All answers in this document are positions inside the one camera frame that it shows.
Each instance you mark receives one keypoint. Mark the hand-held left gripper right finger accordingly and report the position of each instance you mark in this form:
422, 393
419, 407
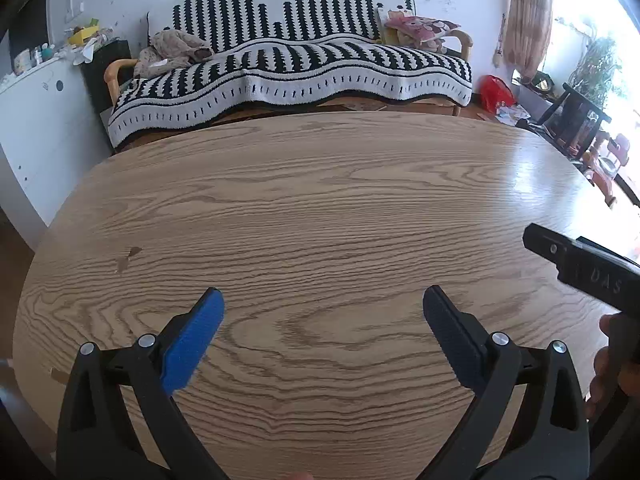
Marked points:
450, 340

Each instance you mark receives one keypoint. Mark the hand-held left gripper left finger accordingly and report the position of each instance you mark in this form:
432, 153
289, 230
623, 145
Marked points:
200, 340

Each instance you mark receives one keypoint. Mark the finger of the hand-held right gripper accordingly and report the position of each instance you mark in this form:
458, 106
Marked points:
542, 242

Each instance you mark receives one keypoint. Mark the person's right hand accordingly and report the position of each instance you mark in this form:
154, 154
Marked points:
600, 385

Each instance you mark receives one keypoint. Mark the pink ride-on toy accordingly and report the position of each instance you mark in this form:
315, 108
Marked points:
607, 165

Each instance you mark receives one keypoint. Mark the black wooden chair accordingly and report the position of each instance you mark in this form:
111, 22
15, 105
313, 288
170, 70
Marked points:
575, 120

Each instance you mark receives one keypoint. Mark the scattered papers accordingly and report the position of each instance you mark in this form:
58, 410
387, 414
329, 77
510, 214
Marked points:
512, 115

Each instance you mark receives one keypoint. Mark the red plastic bag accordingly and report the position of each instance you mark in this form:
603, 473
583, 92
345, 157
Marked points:
495, 92

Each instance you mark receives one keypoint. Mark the green potted plant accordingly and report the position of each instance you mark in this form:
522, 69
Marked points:
600, 70

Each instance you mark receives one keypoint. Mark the patterned curtain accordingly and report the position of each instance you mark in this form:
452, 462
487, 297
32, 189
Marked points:
527, 15

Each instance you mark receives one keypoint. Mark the pink printed pillow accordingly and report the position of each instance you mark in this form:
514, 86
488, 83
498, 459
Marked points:
425, 30

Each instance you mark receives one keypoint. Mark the white cabinet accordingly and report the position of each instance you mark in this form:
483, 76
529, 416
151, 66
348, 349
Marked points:
45, 125

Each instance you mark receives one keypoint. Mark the black side cabinet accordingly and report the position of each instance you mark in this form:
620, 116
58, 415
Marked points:
105, 80

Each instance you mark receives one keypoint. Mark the brown plush toy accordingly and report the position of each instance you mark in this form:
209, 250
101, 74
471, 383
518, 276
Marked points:
170, 50

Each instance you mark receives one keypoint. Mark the sofa with striped blanket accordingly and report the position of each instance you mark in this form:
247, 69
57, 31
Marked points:
300, 65

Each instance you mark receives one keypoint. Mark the small teal bottle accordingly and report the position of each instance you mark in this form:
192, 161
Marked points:
46, 53

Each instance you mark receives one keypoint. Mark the yellow box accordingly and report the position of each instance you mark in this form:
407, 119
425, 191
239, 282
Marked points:
82, 35

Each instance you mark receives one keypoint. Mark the wooden frame sofa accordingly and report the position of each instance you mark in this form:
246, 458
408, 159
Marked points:
117, 67

